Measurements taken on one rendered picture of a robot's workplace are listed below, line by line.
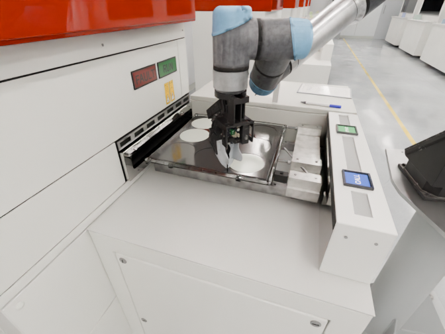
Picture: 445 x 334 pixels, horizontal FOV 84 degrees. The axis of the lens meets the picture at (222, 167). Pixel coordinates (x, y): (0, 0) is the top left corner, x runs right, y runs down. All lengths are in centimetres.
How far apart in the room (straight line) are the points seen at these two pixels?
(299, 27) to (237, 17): 12
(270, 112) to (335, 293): 64
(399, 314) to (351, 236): 86
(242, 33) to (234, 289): 52
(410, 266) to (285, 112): 69
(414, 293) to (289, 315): 70
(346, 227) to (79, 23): 58
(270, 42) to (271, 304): 52
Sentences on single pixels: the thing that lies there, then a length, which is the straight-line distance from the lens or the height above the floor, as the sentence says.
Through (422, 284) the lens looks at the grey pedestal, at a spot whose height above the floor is 45.
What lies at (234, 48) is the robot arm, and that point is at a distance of 51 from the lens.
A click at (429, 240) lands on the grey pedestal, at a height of 65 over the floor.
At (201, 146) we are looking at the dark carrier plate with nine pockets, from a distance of 78.
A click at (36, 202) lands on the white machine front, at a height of 96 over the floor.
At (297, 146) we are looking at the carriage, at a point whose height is 88.
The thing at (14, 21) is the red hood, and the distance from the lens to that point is 48.
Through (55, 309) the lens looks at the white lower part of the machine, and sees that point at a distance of 73.
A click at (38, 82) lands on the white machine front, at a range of 55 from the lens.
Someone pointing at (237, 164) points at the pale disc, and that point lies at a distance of 68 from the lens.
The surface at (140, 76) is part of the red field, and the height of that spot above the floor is 110.
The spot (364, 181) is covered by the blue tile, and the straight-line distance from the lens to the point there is 59.
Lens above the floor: 127
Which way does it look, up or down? 33 degrees down
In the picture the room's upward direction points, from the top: straight up
